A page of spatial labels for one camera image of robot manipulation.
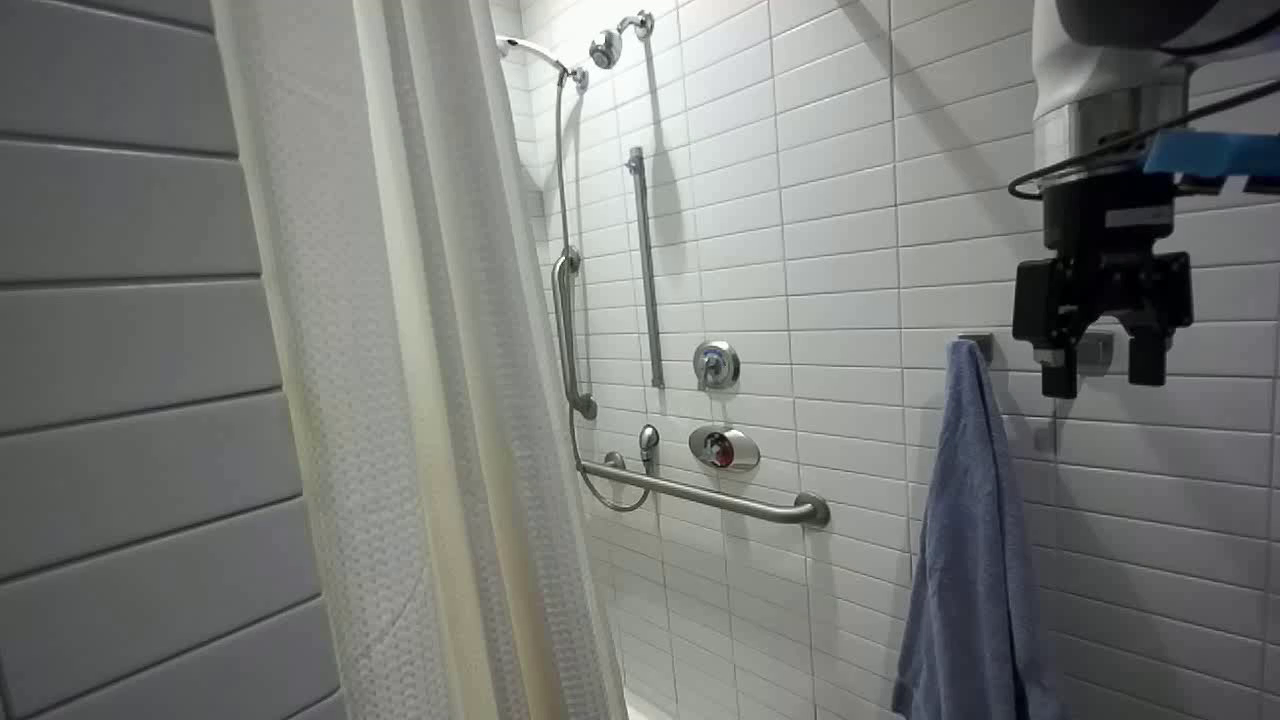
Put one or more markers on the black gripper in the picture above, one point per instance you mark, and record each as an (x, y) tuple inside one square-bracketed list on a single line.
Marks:
[(1100, 260)]

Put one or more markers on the blue towel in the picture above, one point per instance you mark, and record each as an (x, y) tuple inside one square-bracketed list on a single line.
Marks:
[(973, 647)]

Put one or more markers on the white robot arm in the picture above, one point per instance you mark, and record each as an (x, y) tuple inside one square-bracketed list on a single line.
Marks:
[(1115, 152)]

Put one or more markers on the chrome horizontal grab bar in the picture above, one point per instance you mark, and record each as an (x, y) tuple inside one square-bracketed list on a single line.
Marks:
[(806, 511)]

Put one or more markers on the chrome round shower valve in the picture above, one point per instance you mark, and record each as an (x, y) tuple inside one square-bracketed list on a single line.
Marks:
[(717, 364)]

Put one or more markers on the chrome vertical grab bar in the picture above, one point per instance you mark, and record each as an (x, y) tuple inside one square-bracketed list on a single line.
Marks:
[(638, 171)]

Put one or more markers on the chrome shower head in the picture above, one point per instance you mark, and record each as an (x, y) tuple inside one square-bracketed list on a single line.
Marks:
[(604, 50)]

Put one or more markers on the chrome handheld shower slide bar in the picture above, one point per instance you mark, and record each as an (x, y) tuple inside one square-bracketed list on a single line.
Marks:
[(568, 256)]

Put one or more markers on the white shower curtain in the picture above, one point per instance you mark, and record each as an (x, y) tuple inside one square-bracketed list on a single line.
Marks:
[(417, 361)]

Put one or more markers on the chrome temperature control handle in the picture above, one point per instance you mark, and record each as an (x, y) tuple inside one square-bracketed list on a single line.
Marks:
[(724, 448)]

